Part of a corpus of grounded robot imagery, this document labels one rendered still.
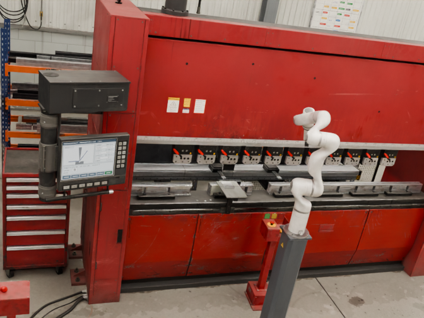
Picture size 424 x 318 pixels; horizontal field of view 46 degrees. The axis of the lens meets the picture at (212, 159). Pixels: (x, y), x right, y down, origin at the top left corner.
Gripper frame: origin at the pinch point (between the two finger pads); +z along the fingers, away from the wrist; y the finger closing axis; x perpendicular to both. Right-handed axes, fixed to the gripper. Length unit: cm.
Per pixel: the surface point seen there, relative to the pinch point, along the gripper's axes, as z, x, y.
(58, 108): -95, -139, 87
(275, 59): -49, -29, -36
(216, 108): -26, -71, -1
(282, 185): 61, -19, -5
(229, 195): 31, -56, 36
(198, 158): 9, -84, 21
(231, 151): 12, -60, 6
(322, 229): 109, 19, 3
